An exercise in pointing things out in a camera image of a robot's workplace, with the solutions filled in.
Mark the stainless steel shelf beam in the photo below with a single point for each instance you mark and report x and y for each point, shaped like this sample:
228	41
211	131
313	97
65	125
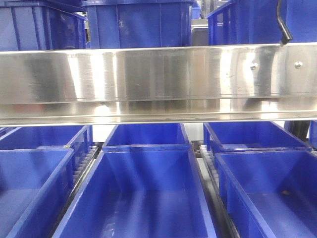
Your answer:
182	84

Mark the dark blue bin rear centre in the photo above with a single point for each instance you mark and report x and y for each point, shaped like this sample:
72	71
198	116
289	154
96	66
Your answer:
152	136

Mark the dark blue bin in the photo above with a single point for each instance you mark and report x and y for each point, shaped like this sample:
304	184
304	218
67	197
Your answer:
255	21
34	187
117	24
79	138
41	25
271	194
152	136
141	194
249	136

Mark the white roller track right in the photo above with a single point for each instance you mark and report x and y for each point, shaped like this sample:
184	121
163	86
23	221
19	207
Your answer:
210	173

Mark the white roller track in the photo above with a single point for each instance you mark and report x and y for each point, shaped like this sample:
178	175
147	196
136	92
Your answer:
210	173
84	164

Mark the dark blue bin front centre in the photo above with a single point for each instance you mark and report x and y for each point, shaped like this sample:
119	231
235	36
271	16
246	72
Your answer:
141	194

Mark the white roller track left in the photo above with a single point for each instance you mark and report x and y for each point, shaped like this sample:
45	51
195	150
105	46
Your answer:
84	164

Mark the dark blue bin rear right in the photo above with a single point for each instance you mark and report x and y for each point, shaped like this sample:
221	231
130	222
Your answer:
249	136

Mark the dark blue bin top centre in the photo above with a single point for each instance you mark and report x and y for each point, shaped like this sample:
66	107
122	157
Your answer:
117	24

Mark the dark blue bin top right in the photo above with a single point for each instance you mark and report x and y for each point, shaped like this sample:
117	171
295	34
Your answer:
255	21

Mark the dark blue bin front right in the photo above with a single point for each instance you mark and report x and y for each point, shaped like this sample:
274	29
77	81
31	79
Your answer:
271	194

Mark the dark blue bin front left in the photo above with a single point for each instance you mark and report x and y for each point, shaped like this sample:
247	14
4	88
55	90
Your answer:
34	187

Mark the dark blue bin rear left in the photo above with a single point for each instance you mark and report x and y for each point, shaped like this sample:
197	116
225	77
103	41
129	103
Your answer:
79	138

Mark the dark blue bin top left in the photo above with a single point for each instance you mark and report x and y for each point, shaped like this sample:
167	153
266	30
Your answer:
41	25

